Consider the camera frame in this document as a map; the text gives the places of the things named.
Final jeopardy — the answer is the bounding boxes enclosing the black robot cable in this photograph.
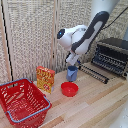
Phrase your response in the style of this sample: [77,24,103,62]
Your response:
[107,11,128,30]

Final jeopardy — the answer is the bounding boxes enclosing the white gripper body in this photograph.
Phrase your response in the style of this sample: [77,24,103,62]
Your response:
[65,51,83,67]

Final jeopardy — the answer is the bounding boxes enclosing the black dish rack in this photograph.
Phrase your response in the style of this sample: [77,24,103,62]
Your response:
[78,63,111,85]

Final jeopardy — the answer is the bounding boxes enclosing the silver black toaster oven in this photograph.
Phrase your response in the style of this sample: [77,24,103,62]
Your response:
[90,37,128,80]

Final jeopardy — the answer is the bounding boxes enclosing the red yellow cereal box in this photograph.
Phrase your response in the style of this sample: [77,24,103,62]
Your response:
[35,65,56,94]

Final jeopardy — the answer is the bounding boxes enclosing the blue mug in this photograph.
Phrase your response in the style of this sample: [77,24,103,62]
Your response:
[65,65,79,83]

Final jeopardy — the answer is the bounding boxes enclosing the red bowl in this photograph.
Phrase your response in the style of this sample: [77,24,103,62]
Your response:
[60,81,80,98]

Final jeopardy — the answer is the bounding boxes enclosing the red plastic shopping basket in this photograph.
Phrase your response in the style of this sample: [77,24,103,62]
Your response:
[0,78,53,128]

